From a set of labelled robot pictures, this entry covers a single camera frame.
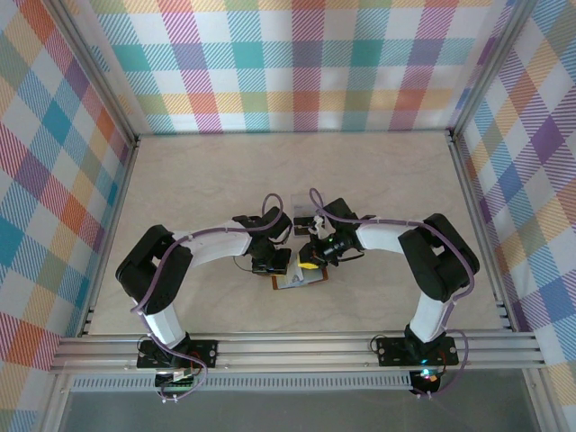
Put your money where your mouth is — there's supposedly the brown leather card holder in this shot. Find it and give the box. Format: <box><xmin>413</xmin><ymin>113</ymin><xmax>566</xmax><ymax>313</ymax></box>
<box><xmin>272</xmin><ymin>258</ymin><xmax>330</xmax><ymax>293</ymax></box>

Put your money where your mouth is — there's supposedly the black card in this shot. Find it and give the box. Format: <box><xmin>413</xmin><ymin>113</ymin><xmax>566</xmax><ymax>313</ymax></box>
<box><xmin>292</xmin><ymin>216</ymin><xmax>316</xmax><ymax>239</ymax></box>

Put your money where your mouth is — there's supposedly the green terminal circuit board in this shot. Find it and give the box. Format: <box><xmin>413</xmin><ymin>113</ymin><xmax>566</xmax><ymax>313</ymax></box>
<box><xmin>154</xmin><ymin>367</ymin><xmax>202</xmax><ymax>403</ymax></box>

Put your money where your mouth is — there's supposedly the small lit circuit board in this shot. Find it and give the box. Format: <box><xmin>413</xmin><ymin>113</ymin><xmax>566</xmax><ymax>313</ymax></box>
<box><xmin>409</xmin><ymin>366</ymin><xmax>441</xmax><ymax>397</ymax></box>

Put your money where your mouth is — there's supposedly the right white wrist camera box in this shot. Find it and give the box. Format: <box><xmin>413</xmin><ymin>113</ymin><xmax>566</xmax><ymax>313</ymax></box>
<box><xmin>310</xmin><ymin>214</ymin><xmax>333</xmax><ymax>239</ymax></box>

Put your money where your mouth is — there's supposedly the aluminium mounting rail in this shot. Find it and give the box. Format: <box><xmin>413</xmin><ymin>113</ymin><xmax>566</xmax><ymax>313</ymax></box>
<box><xmin>48</xmin><ymin>331</ymin><xmax>546</xmax><ymax>375</ymax></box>

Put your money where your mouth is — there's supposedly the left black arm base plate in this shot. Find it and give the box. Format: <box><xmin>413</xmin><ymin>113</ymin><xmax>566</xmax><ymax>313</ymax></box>
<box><xmin>136</xmin><ymin>339</ymin><xmax>221</xmax><ymax>371</ymax></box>

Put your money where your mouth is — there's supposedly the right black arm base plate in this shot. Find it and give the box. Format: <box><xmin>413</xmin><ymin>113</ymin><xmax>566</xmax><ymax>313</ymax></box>
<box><xmin>375</xmin><ymin>336</ymin><xmax>460</xmax><ymax>367</ymax></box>

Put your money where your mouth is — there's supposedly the grey slotted cable duct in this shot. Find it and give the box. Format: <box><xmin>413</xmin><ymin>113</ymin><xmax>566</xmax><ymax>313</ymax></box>
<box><xmin>70</xmin><ymin>375</ymin><xmax>415</xmax><ymax>393</ymax></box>

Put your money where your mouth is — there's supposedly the aluminium table edge rail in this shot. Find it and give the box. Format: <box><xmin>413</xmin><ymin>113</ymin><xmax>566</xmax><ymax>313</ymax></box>
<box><xmin>76</xmin><ymin>137</ymin><xmax>141</xmax><ymax>338</ymax></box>
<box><xmin>447</xmin><ymin>130</ymin><xmax>517</xmax><ymax>332</ymax></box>

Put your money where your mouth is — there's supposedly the aluminium frame post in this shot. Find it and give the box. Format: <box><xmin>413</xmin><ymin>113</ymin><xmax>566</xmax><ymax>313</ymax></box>
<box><xmin>47</xmin><ymin>0</ymin><xmax>140</xmax><ymax>148</ymax></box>
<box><xmin>447</xmin><ymin>0</ymin><xmax>535</xmax><ymax>140</ymax></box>

